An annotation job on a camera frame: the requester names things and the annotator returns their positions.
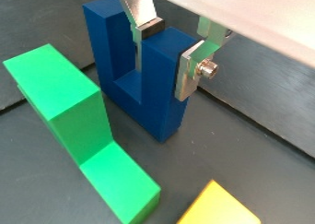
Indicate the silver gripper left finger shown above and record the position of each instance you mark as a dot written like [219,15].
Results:
[145,23]

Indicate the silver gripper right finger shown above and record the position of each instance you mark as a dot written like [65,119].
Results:
[196,64]

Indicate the blue U-shaped block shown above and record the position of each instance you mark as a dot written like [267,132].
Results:
[143,91]

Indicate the green stepped block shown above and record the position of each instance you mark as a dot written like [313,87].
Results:
[68,102]

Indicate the yellow long block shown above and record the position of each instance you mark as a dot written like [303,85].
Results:
[216,207]

